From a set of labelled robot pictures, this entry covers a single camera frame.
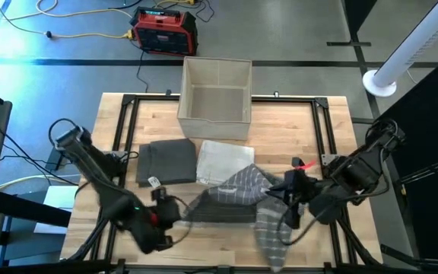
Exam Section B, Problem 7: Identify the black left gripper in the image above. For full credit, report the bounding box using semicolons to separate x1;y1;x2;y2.
133;185;187;255

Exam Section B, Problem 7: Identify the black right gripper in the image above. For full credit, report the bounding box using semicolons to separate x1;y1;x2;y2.
267;156;313;230

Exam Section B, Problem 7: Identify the grey checked towel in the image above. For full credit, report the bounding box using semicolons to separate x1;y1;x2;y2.
182;163;304;273

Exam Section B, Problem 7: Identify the dark grey towel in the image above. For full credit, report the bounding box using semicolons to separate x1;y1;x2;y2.
135;137;198;190

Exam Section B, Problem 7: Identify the white towel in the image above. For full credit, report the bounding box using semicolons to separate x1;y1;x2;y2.
195;139;256;186

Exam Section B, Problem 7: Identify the beige fabric bin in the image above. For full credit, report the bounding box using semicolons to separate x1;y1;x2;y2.
176;56;253;142

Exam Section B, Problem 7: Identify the black partition panel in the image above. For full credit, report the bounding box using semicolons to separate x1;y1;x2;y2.
377;47;438;263

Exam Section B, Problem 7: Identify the black floor stand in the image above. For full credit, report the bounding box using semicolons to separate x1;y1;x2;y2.
325;0;379;48

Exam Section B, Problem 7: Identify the red black power station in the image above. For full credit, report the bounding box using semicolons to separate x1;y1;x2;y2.
130;6;199;59

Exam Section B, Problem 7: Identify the white tower fan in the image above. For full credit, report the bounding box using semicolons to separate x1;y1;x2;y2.
361;0;438;98

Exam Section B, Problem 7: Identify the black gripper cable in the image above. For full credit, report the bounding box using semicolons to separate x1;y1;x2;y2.
277;204;331;247

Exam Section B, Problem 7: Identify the black metal table frame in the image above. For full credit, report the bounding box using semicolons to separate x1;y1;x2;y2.
61;90;386;274

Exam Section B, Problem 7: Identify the black power station cable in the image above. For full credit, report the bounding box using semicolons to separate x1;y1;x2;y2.
134;40;150;94

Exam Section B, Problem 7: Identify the white floor cable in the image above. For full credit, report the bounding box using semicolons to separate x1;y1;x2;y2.
0;173;84;191

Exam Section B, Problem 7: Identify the black floor cable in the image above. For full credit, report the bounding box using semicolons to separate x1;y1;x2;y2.
0;113;79;187

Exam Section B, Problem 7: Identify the black cable bundle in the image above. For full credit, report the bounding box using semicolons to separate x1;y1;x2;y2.
194;0;216;23

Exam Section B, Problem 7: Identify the yellow extension cable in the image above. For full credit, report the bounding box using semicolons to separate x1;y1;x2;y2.
0;0;135;41

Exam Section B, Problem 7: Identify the cream floor cable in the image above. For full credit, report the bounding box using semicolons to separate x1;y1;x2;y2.
0;0;133;22

